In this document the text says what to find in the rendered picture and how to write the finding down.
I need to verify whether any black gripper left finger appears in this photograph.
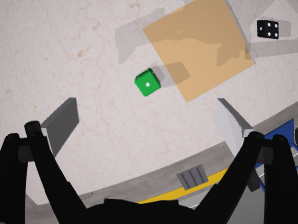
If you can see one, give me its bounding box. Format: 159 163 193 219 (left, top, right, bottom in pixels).
0 97 99 224

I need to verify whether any green die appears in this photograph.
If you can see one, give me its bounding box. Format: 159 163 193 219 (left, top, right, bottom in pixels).
134 68 161 97

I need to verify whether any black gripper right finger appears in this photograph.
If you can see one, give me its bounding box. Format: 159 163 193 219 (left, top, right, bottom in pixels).
180 98 298 224

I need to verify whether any tan mat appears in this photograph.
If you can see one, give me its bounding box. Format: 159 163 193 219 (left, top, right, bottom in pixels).
142 0 254 103

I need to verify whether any black die with white pips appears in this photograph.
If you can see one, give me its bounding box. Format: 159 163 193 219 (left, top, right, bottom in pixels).
257 20 279 39

